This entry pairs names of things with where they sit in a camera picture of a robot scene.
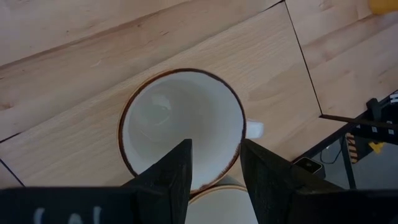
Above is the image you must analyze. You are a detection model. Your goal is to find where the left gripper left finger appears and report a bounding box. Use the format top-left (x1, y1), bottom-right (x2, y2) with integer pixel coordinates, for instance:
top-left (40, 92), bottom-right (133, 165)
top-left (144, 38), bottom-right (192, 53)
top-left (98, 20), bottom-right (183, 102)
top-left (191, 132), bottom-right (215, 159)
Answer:
top-left (123, 139), bottom-right (193, 224)

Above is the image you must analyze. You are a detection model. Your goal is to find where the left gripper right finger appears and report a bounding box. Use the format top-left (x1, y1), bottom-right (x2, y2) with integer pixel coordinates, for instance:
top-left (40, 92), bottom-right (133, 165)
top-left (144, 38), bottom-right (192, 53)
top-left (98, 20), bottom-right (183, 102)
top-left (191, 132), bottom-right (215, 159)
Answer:
top-left (241, 139), bottom-right (361, 224)

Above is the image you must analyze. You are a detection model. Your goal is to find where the white mug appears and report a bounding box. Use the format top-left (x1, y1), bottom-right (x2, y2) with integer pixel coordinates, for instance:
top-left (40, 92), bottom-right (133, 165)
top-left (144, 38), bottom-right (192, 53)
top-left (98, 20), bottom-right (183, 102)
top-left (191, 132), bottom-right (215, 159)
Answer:
top-left (185, 174), bottom-right (259, 224)

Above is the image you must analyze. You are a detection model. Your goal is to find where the yellow faceted mug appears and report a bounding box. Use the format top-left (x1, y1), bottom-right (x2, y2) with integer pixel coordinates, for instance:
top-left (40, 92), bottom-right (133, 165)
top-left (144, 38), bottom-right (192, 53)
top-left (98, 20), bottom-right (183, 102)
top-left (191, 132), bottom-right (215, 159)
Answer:
top-left (368, 0), bottom-right (398, 16)

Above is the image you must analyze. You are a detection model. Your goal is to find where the black hazard striped mat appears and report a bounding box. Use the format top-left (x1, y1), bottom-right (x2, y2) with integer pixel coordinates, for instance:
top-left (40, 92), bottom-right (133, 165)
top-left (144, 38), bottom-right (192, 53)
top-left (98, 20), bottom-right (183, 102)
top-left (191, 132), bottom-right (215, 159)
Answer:
top-left (345, 133), bottom-right (387, 164)

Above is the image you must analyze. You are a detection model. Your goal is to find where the small black camera box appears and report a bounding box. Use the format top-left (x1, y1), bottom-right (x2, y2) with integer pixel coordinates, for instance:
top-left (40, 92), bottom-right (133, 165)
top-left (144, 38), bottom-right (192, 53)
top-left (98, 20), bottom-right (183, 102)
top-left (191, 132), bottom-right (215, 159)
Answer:
top-left (294, 156), bottom-right (326, 180)

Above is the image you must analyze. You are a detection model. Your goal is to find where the black aluminium table frame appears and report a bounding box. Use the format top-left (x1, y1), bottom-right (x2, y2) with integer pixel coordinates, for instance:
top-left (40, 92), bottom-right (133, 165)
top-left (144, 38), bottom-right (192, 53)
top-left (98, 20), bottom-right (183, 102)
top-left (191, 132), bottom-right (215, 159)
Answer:
top-left (292, 89), bottom-right (398, 190)

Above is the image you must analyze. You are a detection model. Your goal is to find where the black frame clamp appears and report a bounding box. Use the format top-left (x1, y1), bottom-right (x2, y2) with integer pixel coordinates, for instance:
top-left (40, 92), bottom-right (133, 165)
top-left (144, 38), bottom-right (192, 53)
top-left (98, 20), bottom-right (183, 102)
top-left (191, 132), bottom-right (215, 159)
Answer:
top-left (366, 97), bottom-right (385, 123)

